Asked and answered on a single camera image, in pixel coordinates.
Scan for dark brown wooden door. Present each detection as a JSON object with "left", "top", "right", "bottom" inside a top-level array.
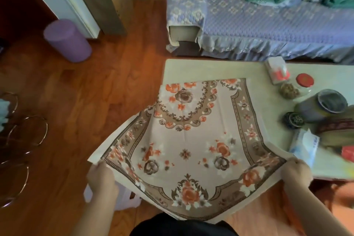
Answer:
[{"left": 0, "top": 0, "right": 59, "bottom": 48}]

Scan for metal wire leg table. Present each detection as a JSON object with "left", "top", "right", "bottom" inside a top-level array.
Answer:
[{"left": 0, "top": 92, "right": 48, "bottom": 209}]

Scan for red snack packet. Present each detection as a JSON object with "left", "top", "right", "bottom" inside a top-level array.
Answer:
[{"left": 340, "top": 146, "right": 354, "bottom": 163}]

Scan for purple cylindrical stool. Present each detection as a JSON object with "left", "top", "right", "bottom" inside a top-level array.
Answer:
[{"left": 43, "top": 18, "right": 92, "bottom": 63}]

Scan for red lid glass jar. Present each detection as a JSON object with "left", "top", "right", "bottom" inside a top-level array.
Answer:
[{"left": 279, "top": 73, "right": 315, "bottom": 100}]

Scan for person's right forearm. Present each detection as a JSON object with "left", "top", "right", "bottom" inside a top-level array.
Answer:
[{"left": 285, "top": 186, "right": 350, "bottom": 236}]

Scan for white red tissue pack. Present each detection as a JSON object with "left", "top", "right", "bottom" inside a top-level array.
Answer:
[{"left": 265, "top": 56, "right": 291, "bottom": 86}]

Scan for beige floral tablecloth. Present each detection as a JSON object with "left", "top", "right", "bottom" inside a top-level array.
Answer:
[{"left": 88, "top": 78, "right": 296, "bottom": 224}]

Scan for person's left forearm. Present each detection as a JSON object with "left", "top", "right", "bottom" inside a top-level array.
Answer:
[{"left": 70, "top": 197, "right": 119, "bottom": 236}]

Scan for cream marble table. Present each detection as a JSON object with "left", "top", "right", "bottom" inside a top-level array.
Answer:
[{"left": 162, "top": 59, "right": 354, "bottom": 181}]

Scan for grey open canister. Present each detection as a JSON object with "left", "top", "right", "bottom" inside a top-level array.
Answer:
[{"left": 294, "top": 89, "right": 348, "bottom": 123}]

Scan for white blue tissue pack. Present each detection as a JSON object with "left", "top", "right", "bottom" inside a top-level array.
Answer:
[{"left": 289, "top": 128, "right": 320, "bottom": 168}]

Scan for person's right hand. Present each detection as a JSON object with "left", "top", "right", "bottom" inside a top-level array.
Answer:
[{"left": 281, "top": 158, "right": 315, "bottom": 192}]

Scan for purple quilted sofa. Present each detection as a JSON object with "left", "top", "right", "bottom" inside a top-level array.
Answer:
[{"left": 166, "top": 0, "right": 354, "bottom": 65}]

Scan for pink plastic stool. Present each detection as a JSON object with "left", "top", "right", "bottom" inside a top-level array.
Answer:
[{"left": 83, "top": 180, "right": 142, "bottom": 211}]

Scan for brown paper tea bag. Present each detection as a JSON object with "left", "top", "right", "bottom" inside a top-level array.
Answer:
[{"left": 315, "top": 111, "right": 354, "bottom": 150}]

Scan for dark patterned canister lid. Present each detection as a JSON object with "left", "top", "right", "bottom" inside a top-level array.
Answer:
[{"left": 283, "top": 111, "right": 305, "bottom": 130}]

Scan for person's left hand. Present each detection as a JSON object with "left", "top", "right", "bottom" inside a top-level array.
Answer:
[{"left": 86, "top": 160, "right": 120, "bottom": 203}]

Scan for person's black trousers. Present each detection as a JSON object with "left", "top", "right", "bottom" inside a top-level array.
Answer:
[{"left": 130, "top": 212, "right": 240, "bottom": 236}]

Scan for olive brown perforated box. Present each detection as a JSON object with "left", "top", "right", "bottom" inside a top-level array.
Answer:
[{"left": 77, "top": 0, "right": 135, "bottom": 36}]

